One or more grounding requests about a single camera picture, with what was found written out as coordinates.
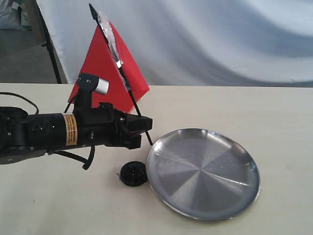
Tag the round silver metal plate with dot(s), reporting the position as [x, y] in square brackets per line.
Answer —
[202, 174]

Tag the white sack in background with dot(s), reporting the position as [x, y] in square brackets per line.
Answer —
[13, 15]

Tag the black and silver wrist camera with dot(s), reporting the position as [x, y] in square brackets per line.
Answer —
[87, 85]

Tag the white backdrop cloth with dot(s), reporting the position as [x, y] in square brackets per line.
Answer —
[194, 42]

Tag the small black round base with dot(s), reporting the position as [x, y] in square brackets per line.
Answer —
[133, 174]

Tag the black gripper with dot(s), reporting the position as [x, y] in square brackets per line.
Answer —
[108, 126]

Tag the black backdrop stand pole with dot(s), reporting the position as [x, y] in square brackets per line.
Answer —
[49, 47]

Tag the red flag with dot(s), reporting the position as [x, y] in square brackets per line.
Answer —
[109, 59]

